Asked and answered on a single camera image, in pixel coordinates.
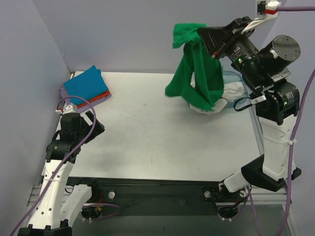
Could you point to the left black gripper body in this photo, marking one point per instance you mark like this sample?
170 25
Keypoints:
82 131

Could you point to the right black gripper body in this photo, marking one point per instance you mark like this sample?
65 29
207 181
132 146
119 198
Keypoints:
227 42

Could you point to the aluminium frame rail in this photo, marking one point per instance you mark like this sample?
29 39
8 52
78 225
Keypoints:
260 196

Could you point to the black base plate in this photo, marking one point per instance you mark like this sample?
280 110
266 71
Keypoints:
139 197

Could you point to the folded lilac t shirt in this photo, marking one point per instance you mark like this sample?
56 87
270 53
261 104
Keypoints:
64 93

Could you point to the green t shirt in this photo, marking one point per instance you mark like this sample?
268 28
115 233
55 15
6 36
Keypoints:
198 78

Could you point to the clear blue plastic bin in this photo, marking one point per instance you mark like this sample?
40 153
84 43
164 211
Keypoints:
234 88

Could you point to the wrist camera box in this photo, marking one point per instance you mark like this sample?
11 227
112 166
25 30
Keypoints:
70 108
266 11

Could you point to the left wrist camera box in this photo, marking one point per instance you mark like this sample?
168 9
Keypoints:
70 108

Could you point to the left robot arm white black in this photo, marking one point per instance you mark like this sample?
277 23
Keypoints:
50 215

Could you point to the folded blue t shirt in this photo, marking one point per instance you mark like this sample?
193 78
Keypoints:
87 85

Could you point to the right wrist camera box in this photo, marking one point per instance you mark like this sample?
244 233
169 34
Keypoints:
266 11

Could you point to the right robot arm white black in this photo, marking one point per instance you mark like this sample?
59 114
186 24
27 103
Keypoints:
276 100

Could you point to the folded orange t shirt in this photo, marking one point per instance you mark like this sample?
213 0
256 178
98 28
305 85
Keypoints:
97 98

